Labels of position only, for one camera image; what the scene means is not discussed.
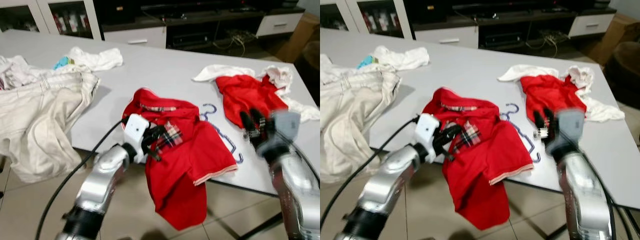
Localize red knit garment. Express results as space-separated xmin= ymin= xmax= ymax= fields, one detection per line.
xmin=520 ymin=74 xmax=587 ymax=124
xmin=216 ymin=74 xmax=290 ymax=129

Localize purple plastic hanger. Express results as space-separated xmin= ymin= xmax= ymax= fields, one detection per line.
xmin=499 ymin=102 xmax=542 ymax=164
xmin=199 ymin=103 xmax=245 ymax=165

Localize red polo shirt plaid patch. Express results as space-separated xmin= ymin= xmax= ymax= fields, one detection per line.
xmin=421 ymin=87 xmax=535 ymax=231
xmin=121 ymin=87 xmax=239 ymax=231

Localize cream jeans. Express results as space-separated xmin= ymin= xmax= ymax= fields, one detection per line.
xmin=320 ymin=70 xmax=401 ymax=185
xmin=0 ymin=70 xmax=101 ymax=185

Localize white crumpled cloth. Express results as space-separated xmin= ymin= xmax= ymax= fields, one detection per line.
xmin=259 ymin=65 xmax=321 ymax=123
xmin=563 ymin=65 xmax=626 ymax=123

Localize brown chair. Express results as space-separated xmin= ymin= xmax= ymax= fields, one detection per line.
xmin=603 ymin=41 xmax=640 ymax=106
xmin=296 ymin=40 xmax=321 ymax=90

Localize black set-top box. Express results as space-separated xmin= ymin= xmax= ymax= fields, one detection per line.
xmin=481 ymin=32 xmax=523 ymax=49
xmin=171 ymin=32 xmax=212 ymax=49

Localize cardboard box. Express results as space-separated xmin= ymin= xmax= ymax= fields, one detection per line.
xmin=276 ymin=12 xmax=321 ymax=64
xmin=589 ymin=13 xmax=640 ymax=66

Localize wooden TV stand white drawer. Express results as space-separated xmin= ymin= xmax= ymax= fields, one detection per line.
xmin=102 ymin=6 xmax=306 ymax=51
xmin=413 ymin=6 xmax=617 ymax=51

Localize black television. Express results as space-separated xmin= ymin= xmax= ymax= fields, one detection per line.
xmin=141 ymin=0 xmax=287 ymax=14
xmin=452 ymin=0 xmax=597 ymax=14

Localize white glass-door cabinet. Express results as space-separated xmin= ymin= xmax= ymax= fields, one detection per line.
xmin=0 ymin=0 xmax=103 ymax=41
xmin=320 ymin=0 xmax=414 ymax=40

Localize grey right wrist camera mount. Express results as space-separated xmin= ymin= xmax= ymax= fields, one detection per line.
xmin=256 ymin=110 xmax=302 ymax=159
xmin=546 ymin=108 xmax=587 ymax=159

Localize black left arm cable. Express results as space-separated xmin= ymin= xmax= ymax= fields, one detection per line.
xmin=35 ymin=117 xmax=129 ymax=240
xmin=320 ymin=116 xmax=421 ymax=229

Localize beige cable tangle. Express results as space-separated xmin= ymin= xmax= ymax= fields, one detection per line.
xmin=525 ymin=28 xmax=572 ymax=58
xmin=214 ymin=28 xmax=260 ymax=57

